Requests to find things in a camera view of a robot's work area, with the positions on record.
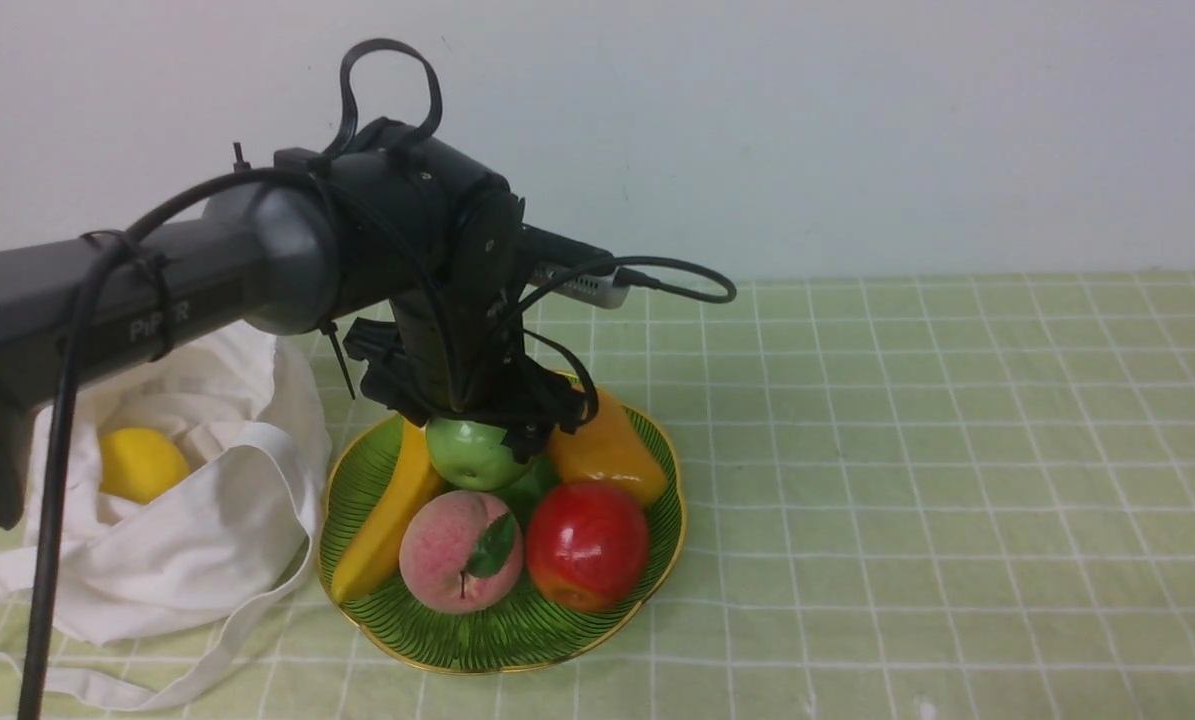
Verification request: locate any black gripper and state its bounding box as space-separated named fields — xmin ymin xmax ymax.
xmin=344 ymin=291 xmax=600 ymax=441

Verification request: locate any green apple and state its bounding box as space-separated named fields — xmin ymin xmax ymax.
xmin=424 ymin=418 xmax=537 ymax=492

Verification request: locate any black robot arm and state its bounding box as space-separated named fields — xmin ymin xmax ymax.
xmin=0 ymin=119 xmax=626 ymax=528

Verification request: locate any white cloth bag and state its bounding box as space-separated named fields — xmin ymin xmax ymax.
xmin=44 ymin=322 xmax=331 ymax=712

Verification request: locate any yellow banana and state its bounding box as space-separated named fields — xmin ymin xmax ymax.
xmin=329 ymin=420 xmax=445 ymax=605

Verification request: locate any orange mango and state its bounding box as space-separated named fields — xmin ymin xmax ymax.
xmin=546 ymin=388 xmax=669 ymax=509

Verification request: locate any pink peach with leaf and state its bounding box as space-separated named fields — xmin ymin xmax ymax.
xmin=399 ymin=490 xmax=523 ymax=615

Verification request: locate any red apple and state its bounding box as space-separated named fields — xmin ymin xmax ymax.
xmin=527 ymin=480 xmax=649 ymax=614

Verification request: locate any green glass plate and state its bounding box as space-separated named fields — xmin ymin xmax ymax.
xmin=315 ymin=405 xmax=690 ymax=675

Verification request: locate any yellow lemon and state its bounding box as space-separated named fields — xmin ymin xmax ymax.
xmin=98 ymin=427 xmax=194 ymax=505

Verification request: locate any green checkered tablecloth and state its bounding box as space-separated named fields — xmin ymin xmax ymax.
xmin=0 ymin=272 xmax=1195 ymax=720

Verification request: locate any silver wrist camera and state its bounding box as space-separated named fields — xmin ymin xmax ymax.
xmin=528 ymin=263 xmax=632 ymax=310

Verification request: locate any black cable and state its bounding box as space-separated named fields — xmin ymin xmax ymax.
xmin=17 ymin=38 xmax=739 ymax=720

